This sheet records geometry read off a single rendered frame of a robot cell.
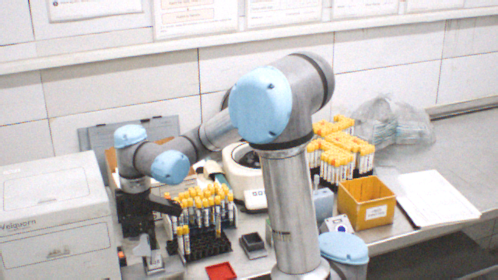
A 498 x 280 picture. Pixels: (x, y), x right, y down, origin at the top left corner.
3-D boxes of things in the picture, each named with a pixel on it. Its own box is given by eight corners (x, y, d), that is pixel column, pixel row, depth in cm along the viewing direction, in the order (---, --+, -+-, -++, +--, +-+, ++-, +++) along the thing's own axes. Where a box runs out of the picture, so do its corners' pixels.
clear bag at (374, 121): (366, 159, 208) (371, 112, 200) (331, 143, 220) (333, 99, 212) (406, 137, 224) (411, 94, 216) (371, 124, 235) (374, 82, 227)
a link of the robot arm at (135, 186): (146, 162, 138) (153, 176, 131) (148, 178, 140) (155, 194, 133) (115, 167, 136) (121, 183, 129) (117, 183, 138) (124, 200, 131)
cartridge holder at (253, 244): (249, 260, 156) (249, 249, 155) (238, 241, 164) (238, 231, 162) (267, 255, 158) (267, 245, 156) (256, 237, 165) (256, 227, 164)
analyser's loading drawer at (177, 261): (110, 292, 141) (106, 276, 139) (106, 276, 147) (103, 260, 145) (187, 274, 148) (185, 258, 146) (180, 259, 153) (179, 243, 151)
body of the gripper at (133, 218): (118, 225, 142) (112, 183, 137) (152, 218, 145) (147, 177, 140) (124, 241, 136) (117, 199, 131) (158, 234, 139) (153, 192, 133)
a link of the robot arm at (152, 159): (201, 142, 126) (166, 130, 132) (164, 162, 118) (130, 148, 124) (203, 173, 129) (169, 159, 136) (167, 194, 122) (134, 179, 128)
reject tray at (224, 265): (212, 284, 147) (212, 281, 147) (205, 268, 153) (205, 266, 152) (236, 278, 149) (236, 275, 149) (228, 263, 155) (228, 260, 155)
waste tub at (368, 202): (355, 232, 167) (357, 204, 162) (335, 209, 178) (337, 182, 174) (394, 223, 170) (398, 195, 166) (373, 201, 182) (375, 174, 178)
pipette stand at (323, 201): (305, 232, 167) (306, 204, 163) (294, 220, 173) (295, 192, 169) (334, 224, 171) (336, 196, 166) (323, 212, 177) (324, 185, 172)
